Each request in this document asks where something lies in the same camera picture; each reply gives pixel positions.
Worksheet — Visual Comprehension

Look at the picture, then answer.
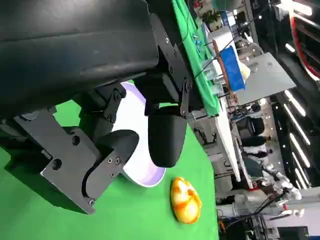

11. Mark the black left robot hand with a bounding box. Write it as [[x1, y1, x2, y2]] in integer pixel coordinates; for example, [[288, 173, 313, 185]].
[[0, 0, 194, 216]]

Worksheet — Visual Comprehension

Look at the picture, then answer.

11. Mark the orange white long bread roll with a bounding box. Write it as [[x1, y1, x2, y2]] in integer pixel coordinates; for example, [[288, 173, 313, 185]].
[[169, 176, 203, 224]]

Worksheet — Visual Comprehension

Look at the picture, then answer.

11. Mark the green cloth of workshop table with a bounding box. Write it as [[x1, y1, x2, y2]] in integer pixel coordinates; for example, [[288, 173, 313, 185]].
[[171, 0, 220, 118]]

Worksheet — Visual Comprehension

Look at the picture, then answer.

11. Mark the lilac plate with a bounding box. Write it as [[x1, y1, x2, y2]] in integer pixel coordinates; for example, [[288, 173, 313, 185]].
[[111, 81, 167, 188]]

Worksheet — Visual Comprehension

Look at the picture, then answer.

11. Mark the blue plastic bin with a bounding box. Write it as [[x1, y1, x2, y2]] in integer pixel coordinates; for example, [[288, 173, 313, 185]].
[[218, 46, 246, 92]]

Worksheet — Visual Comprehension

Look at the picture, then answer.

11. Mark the black office chair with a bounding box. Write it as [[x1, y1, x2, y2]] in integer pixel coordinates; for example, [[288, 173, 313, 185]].
[[239, 116, 266, 137]]

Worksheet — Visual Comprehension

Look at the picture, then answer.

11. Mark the grey flat panel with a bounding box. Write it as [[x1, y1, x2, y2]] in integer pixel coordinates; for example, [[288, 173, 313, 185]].
[[234, 51, 297, 106]]

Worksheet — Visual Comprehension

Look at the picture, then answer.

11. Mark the person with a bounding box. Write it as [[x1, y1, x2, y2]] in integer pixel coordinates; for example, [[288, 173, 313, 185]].
[[240, 134, 274, 149]]

